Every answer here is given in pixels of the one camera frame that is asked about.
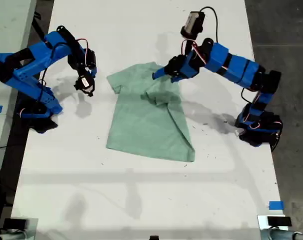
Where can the pale green T-shirt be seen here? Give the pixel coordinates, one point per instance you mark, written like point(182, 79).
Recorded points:
point(141, 130)

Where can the camera's black stalk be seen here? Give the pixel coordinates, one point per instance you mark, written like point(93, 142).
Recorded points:
point(189, 46)

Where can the small black box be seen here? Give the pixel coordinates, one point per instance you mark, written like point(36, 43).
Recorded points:
point(15, 223)
point(279, 221)

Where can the square blue tape piece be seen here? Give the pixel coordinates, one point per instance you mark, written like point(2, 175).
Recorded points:
point(276, 205)

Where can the silver metal plate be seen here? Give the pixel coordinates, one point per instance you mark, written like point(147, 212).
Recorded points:
point(32, 227)
point(262, 222)

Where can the black stand leg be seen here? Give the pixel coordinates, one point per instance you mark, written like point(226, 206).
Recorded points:
point(39, 28)

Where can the gripper's black camera box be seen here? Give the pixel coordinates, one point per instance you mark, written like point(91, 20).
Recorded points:
point(192, 23)
point(84, 83)

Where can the grey metal pipe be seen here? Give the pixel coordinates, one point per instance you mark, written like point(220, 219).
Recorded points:
point(11, 236)
point(281, 235)

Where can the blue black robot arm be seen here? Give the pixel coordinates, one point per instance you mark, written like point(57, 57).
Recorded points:
point(239, 67)
point(26, 72)

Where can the pale grey side table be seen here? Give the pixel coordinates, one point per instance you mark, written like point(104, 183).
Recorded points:
point(9, 25)

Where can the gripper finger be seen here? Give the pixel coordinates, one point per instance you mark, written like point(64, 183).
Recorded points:
point(94, 72)
point(160, 73)
point(176, 78)

